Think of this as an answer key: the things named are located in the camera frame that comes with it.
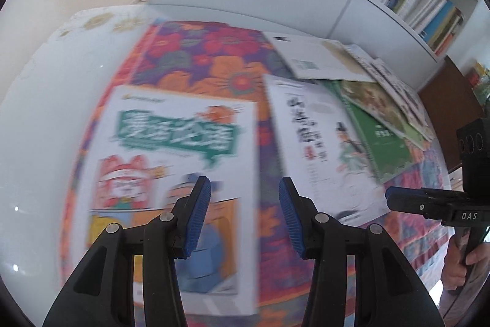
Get colourful distant objects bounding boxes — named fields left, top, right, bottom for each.
left=465, top=61, right=490, bottom=100

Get person's right hand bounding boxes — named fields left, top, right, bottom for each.
left=440, top=225, right=490, bottom=293

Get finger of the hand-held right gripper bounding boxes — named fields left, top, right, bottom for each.
left=385, top=187, right=458, bottom=223

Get brown wooden board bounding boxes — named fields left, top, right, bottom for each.
left=417, top=57, right=487, bottom=174

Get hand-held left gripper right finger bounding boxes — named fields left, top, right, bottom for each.
left=279, top=177, right=447, bottom=327

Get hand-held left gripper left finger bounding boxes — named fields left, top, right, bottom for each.
left=42, top=176, right=211, bottom=327

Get light green illustrated book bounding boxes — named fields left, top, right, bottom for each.
left=339, top=80, right=435, bottom=151

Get white book blue-robed figures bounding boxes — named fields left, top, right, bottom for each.
left=369, top=57, right=427, bottom=128

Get cartoon book green title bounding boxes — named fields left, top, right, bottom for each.
left=63, top=84, right=261, bottom=316

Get white book beige patch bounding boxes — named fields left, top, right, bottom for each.
left=263, top=31, right=378, bottom=83

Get floral quilted blanket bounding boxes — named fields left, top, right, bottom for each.
left=63, top=21, right=452, bottom=327

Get dark green book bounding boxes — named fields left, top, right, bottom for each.
left=331, top=80, right=416, bottom=184

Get white book green-robed girl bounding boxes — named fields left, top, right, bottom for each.
left=263, top=73, right=387, bottom=226

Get white floral table mat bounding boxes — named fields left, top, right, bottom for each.
left=57, top=9, right=161, bottom=38

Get person's right forearm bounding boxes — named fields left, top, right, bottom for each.
left=438, top=287, right=469, bottom=320

